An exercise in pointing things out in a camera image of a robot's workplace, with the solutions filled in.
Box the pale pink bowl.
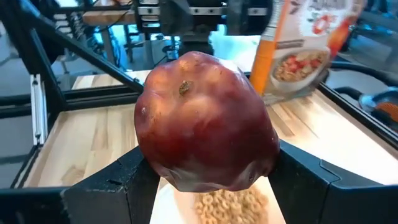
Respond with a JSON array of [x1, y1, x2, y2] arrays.
[[149, 176, 287, 224]]

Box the silver aluminium extrusion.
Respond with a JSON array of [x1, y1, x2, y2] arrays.
[[30, 73, 49, 146]]

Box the toasted cereal rings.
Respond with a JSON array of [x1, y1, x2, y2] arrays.
[[194, 185, 270, 224]]

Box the metal table edge rail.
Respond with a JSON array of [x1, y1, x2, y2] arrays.
[[316, 81, 398, 147]]

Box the orange black shop vacuum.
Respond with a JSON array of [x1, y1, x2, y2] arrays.
[[358, 88, 398, 131]]

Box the black table frame rail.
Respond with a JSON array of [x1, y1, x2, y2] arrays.
[[0, 83, 142, 119]]

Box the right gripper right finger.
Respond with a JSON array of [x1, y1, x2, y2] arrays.
[[269, 139, 398, 224]]

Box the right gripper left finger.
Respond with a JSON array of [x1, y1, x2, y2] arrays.
[[60, 146, 161, 224]]

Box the black diagonal frame strut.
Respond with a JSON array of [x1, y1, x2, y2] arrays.
[[17, 0, 144, 94]]

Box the orange pumpkin cereal box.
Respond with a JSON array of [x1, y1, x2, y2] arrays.
[[249, 0, 364, 105]]

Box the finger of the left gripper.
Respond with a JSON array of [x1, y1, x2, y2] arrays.
[[160, 0, 190, 35], [226, 0, 272, 35]]

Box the dark red apple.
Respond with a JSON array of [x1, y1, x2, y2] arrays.
[[134, 51, 280, 193]]

